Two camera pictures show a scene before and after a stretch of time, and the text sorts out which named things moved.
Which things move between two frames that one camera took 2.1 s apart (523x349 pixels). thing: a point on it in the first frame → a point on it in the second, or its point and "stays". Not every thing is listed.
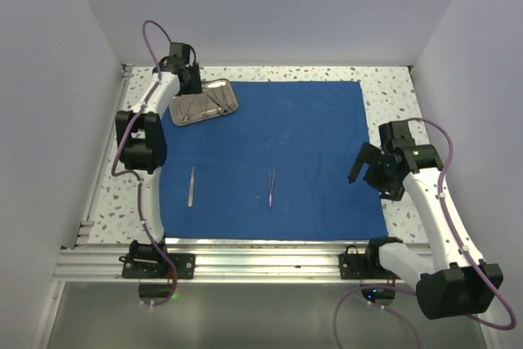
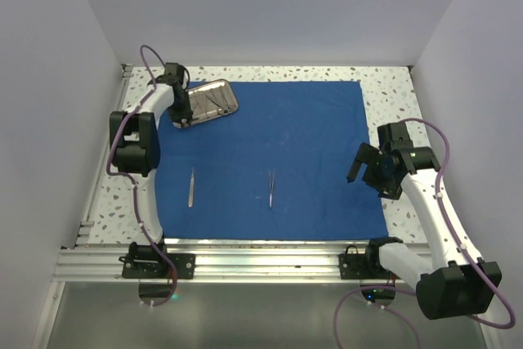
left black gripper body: [194, 82] → [181, 109]
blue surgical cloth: [275, 167] stays
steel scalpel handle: [190, 200] stays
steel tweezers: [271, 184] stays
